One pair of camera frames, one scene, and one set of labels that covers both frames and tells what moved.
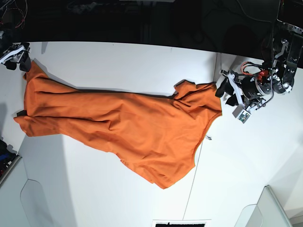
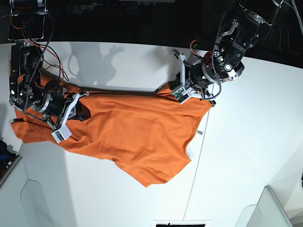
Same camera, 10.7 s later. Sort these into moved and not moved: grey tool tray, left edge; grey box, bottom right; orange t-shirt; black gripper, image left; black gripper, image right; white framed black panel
Moved: orange t-shirt; black gripper, image left; black gripper, image right
Not moved: grey tool tray, left edge; grey box, bottom right; white framed black panel
